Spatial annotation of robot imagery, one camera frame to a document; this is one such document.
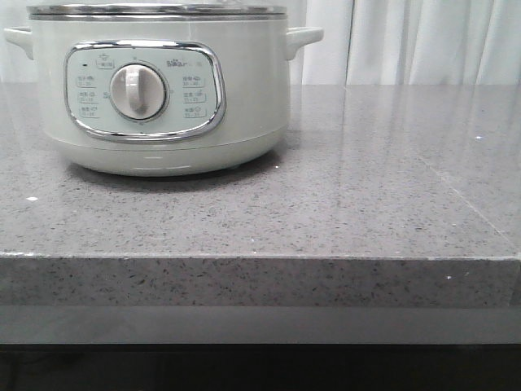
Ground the white pleated curtain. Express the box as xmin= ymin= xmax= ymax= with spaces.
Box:
xmin=1 ymin=1 xmax=520 ymax=86

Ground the glass pot lid steel rim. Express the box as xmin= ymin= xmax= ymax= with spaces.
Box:
xmin=27 ymin=2 xmax=287 ymax=20

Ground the pale green electric cooking pot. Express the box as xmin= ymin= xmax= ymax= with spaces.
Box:
xmin=4 ymin=14 xmax=323 ymax=177

